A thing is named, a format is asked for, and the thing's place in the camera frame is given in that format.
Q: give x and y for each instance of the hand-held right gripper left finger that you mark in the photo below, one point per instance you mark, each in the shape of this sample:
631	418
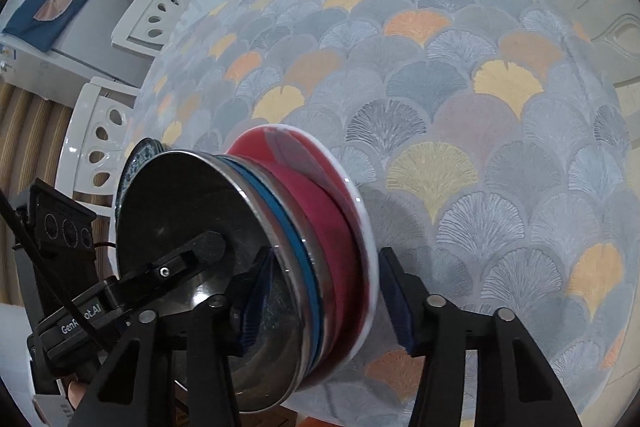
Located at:
256	294

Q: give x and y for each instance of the stainless steel bowl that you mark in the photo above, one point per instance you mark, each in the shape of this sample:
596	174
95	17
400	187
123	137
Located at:
190	207

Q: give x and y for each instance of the blue bowl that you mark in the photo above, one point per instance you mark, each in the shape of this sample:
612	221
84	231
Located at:
295	237

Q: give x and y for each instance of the fan patterned tablecloth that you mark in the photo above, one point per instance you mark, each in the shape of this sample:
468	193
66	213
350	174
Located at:
425	107

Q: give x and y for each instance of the large blue floral plate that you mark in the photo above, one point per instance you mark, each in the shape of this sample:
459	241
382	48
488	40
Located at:
142	157

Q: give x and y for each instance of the red bowl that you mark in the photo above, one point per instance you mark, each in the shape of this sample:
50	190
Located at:
320	187

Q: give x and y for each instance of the person's left hand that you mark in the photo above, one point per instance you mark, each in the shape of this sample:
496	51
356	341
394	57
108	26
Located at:
76	394

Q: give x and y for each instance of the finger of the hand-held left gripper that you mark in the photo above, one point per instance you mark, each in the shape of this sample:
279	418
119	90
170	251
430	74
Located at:
170	267

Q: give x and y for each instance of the dark blue cloth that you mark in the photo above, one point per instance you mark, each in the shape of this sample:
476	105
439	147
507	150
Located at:
45	17

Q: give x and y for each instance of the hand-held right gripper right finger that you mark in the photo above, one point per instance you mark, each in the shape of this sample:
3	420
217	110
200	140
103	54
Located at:
398	302

